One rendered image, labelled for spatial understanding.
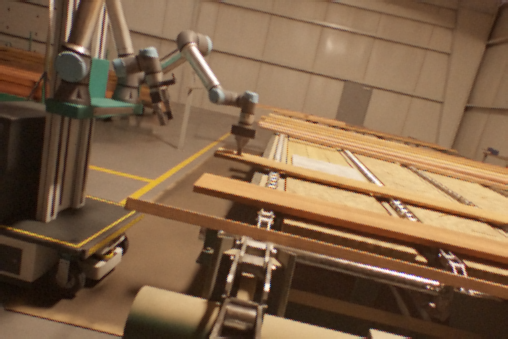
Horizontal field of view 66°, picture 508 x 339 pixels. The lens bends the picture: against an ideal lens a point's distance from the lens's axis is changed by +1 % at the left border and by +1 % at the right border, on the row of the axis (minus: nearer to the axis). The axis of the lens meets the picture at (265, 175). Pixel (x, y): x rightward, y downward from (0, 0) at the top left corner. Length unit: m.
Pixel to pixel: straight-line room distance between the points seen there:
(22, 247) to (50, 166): 0.41
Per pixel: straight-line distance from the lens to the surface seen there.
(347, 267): 1.32
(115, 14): 1.98
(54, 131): 2.21
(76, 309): 2.24
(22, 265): 2.28
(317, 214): 1.38
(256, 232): 0.86
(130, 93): 2.42
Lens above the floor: 1.26
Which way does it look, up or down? 12 degrees down
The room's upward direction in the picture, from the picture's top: 13 degrees clockwise
